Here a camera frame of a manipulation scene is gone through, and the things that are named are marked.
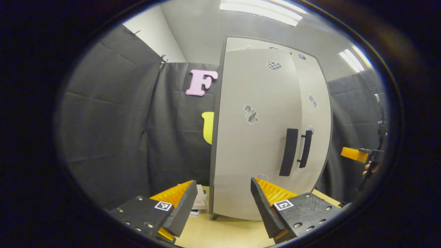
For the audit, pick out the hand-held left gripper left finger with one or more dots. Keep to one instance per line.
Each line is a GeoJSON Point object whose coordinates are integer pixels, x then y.
{"type": "Point", "coordinates": [179, 210]}

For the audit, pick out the long ceiling light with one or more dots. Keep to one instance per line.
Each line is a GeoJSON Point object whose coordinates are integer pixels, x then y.
{"type": "Point", "coordinates": [258, 12]}

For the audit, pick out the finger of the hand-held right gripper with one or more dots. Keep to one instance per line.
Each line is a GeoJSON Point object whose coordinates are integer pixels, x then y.
{"type": "Point", "coordinates": [355, 154]}

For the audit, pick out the black backdrop cloth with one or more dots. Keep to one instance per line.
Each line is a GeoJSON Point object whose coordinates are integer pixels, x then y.
{"type": "Point", "coordinates": [113, 120]}

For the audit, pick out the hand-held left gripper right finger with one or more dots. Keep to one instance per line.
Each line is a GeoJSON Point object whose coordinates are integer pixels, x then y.
{"type": "Point", "coordinates": [267, 210]}

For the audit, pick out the white shoe cabinet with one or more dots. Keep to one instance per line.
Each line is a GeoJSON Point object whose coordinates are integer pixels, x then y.
{"type": "Point", "coordinates": [217, 120]}

